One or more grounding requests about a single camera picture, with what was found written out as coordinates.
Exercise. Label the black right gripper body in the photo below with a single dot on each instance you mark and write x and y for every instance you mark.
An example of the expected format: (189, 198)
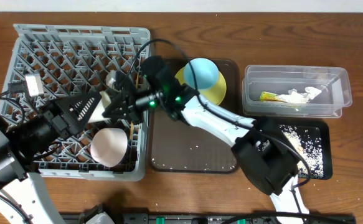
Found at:
(130, 103)

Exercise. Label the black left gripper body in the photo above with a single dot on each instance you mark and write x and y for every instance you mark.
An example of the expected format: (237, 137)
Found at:
(60, 119)

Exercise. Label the wooden chopstick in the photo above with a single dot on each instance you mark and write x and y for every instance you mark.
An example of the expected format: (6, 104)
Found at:
(137, 80)
(131, 131)

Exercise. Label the white cup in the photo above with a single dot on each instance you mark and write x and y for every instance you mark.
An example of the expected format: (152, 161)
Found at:
(107, 96)

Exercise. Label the light blue bowl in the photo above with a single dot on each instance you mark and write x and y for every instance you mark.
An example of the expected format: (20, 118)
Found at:
(204, 70)

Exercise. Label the yellow green snack wrapper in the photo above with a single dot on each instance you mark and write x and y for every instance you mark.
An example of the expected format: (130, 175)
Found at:
(267, 96)

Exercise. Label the white tissue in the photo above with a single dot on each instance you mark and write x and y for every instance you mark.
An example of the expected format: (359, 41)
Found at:
(295, 97)

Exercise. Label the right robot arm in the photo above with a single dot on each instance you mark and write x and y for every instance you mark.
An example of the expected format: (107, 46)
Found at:
(263, 152)

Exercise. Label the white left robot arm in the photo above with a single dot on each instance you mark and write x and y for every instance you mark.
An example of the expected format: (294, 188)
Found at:
(24, 196)

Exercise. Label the grey plastic dishwasher rack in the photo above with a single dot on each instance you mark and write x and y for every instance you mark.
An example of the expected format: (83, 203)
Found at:
(76, 59)

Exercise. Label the dark brown serving tray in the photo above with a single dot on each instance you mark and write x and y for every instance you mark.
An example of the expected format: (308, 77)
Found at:
(177, 147)

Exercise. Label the yellow plate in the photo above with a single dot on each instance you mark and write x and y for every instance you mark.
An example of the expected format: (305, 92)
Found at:
(217, 92)

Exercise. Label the clear plastic container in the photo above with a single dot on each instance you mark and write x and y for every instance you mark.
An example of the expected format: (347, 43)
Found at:
(279, 79)

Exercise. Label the spilled rice and peanuts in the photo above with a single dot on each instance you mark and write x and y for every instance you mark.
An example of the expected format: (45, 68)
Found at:
(308, 143)

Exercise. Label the black plastic tray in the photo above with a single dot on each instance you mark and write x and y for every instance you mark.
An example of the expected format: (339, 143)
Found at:
(324, 130)

